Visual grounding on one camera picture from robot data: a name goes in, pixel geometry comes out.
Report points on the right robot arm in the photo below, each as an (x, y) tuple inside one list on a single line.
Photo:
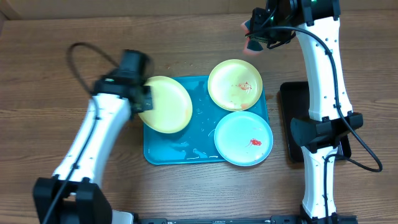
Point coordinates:
[(317, 25)]

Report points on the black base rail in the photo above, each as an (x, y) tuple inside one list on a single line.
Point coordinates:
[(276, 219)]

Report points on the light blue plate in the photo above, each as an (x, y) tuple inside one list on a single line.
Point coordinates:
[(243, 138)]

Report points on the orange and dark green sponge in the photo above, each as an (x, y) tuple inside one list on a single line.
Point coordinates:
[(251, 47)]

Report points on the black rectangular tray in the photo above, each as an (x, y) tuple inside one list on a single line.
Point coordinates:
[(295, 99)]

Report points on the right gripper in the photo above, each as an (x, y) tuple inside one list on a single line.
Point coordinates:
[(258, 37)]

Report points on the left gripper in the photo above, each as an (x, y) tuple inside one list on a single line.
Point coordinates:
[(150, 105)]

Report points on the teal plastic tray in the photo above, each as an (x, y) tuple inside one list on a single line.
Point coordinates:
[(195, 143)]

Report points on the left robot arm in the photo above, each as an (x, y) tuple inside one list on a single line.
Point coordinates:
[(73, 194)]

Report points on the yellow-green plate with ketchup swirl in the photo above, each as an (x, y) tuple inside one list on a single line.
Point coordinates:
[(172, 106)]

